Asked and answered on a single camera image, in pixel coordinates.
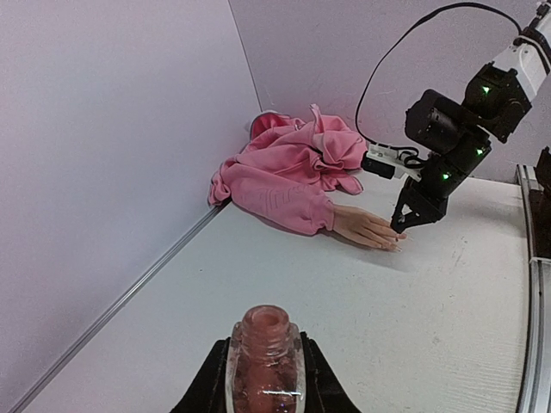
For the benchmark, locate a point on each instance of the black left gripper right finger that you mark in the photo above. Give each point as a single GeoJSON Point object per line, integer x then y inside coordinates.
{"type": "Point", "coordinates": [324, 393]}

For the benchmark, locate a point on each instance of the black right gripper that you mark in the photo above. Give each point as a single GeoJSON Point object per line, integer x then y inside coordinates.
{"type": "Point", "coordinates": [457, 146]}

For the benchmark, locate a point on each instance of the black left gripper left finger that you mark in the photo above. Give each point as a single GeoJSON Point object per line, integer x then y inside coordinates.
{"type": "Point", "coordinates": [206, 393]}

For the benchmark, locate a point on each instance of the pink nail polish bottle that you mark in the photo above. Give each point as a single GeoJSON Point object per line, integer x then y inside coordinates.
{"type": "Point", "coordinates": [265, 365]}

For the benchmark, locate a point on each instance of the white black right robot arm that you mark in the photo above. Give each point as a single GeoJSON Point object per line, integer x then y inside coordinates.
{"type": "Point", "coordinates": [501, 93]}

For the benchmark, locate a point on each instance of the mannequin hand with long nails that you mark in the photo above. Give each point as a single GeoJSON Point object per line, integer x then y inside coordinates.
{"type": "Point", "coordinates": [365, 229]}

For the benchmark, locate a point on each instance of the pink zip hoodie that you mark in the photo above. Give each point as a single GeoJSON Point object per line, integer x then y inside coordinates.
{"type": "Point", "coordinates": [286, 171]}

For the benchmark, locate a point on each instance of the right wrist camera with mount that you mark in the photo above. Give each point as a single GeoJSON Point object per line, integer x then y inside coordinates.
{"type": "Point", "coordinates": [392, 162]}

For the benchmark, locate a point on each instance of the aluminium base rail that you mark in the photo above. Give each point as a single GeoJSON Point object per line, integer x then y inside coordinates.
{"type": "Point", "coordinates": [534, 182]}

